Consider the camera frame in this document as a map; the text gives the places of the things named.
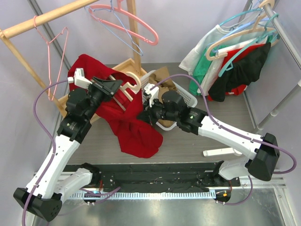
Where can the tan cloth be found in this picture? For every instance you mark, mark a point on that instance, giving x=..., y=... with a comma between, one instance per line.
x=154, y=78

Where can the white mesh basket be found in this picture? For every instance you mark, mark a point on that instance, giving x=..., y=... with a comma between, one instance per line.
x=189, y=99

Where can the black garment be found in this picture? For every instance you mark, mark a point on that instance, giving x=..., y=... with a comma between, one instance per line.
x=245, y=71

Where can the blue wire hanger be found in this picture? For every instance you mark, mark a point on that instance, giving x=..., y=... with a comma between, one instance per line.
x=134, y=45

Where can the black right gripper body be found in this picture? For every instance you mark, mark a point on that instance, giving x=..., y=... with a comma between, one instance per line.
x=159, y=112

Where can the beige plastic hanger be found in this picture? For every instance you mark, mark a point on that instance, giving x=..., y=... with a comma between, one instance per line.
x=135, y=88

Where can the white garment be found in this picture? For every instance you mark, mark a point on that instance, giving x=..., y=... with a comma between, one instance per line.
x=218, y=32

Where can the pink wire hanger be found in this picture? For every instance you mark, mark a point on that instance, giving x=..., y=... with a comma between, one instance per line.
x=55, y=43

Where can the green garment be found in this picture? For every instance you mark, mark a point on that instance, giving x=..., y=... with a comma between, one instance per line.
x=206, y=72

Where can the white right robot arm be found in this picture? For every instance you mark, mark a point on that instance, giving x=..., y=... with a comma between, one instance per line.
x=259, y=153

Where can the teal plastic hanger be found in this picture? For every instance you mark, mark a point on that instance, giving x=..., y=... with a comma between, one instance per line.
x=260, y=25

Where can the red skirt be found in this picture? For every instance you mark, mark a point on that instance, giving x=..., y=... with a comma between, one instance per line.
x=135, y=137

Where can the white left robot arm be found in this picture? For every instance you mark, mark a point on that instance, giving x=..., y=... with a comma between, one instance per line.
x=44, y=195

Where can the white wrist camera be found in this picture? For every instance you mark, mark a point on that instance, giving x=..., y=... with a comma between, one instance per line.
x=79, y=79
x=150, y=93

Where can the beige hanger on metal rack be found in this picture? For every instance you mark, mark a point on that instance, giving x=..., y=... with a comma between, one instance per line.
x=243, y=30

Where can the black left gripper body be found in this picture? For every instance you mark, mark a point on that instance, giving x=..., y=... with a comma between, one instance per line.
x=97, y=94

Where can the light blue hanger on rack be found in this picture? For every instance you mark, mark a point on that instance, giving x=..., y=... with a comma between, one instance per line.
x=258, y=9

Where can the wooden clothes rack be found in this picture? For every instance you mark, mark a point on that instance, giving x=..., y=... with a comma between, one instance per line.
x=86, y=36

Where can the thick pink plastic hanger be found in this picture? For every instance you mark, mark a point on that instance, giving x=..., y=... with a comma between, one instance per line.
x=134, y=21

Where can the metal clothes rack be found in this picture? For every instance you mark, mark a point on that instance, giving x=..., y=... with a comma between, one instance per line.
x=274, y=101

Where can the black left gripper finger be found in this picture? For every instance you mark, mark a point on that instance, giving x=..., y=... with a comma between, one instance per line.
x=105, y=83
x=112, y=92

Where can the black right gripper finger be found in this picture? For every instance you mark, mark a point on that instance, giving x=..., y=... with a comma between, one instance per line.
x=147, y=110
x=144, y=116

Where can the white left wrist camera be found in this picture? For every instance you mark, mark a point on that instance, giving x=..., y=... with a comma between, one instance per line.
x=79, y=79

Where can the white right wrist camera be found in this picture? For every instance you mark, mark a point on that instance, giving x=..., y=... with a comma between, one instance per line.
x=150, y=93

